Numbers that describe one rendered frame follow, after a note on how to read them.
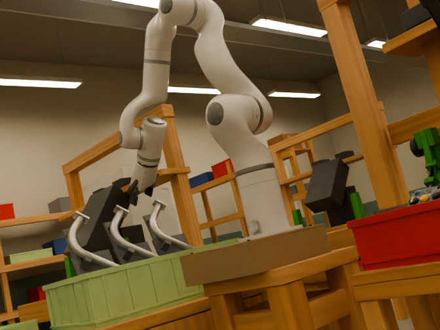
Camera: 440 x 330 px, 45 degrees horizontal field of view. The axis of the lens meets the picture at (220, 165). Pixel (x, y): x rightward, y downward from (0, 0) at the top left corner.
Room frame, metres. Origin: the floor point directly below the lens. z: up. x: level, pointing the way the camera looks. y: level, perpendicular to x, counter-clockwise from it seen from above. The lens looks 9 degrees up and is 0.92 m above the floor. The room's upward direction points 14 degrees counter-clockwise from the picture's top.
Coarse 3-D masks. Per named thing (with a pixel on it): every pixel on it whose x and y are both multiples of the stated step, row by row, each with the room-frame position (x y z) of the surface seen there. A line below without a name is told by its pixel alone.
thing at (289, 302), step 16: (336, 272) 1.52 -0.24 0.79; (352, 272) 1.51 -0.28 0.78; (272, 288) 1.36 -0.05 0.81; (288, 288) 1.34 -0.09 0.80; (336, 288) 1.53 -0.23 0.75; (224, 304) 1.52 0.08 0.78; (240, 304) 1.55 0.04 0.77; (256, 304) 1.63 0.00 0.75; (272, 304) 1.38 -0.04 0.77; (288, 304) 1.34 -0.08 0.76; (304, 304) 1.37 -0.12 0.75; (320, 304) 1.43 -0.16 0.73; (336, 304) 1.47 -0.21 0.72; (352, 304) 1.50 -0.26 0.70; (224, 320) 1.53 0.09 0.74; (240, 320) 1.50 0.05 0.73; (256, 320) 1.45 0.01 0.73; (272, 320) 1.41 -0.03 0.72; (288, 320) 1.35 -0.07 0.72; (304, 320) 1.36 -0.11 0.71; (320, 320) 1.42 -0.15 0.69; (352, 320) 1.51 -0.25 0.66
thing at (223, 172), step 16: (272, 144) 7.24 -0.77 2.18; (224, 160) 7.87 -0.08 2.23; (208, 176) 8.22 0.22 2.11; (224, 176) 7.89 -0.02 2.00; (192, 192) 8.37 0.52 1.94; (304, 192) 6.98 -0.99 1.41; (208, 208) 8.92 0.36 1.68; (240, 208) 7.78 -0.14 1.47; (304, 208) 6.97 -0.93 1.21; (208, 224) 8.24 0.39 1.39
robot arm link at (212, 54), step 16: (208, 0) 1.60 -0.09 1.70; (208, 16) 1.59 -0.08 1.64; (208, 32) 1.55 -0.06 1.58; (208, 48) 1.53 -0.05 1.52; (224, 48) 1.54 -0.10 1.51; (208, 64) 1.53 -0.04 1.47; (224, 64) 1.53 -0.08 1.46; (208, 80) 1.58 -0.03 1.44; (224, 80) 1.54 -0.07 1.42; (240, 80) 1.55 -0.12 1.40; (256, 96) 1.55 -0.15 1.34; (256, 128) 1.54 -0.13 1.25
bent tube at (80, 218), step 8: (80, 216) 1.98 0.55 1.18; (80, 224) 1.96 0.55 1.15; (72, 232) 1.92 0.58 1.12; (72, 240) 1.91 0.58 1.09; (72, 248) 1.90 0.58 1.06; (80, 248) 1.90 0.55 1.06; (80, 256) 1.90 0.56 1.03; (88, 256) 1.91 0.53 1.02; (96, 256) 1.92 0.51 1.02; (96, 264) 1.93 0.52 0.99; (104, 264) 1.93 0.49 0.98; (112, 264) 1.94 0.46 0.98
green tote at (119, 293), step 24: (144, 264) 1.76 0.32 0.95; (168, 264) 1.82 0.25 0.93; (48, 288) 1.91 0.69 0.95; (72, 288) 1.74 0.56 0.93; (96, 288) 1.66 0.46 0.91; (120, 288) 1.71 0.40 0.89; (144, 288) 1.76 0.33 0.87; (168, 288) 1.81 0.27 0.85; (192, 288) 1.87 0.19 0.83; (48, 312) 1.96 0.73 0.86; (72, 312) 1.78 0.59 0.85; (96, 312) 1.65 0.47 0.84; (120, 312) 1.70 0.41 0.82; (144, 312) 1.75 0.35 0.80
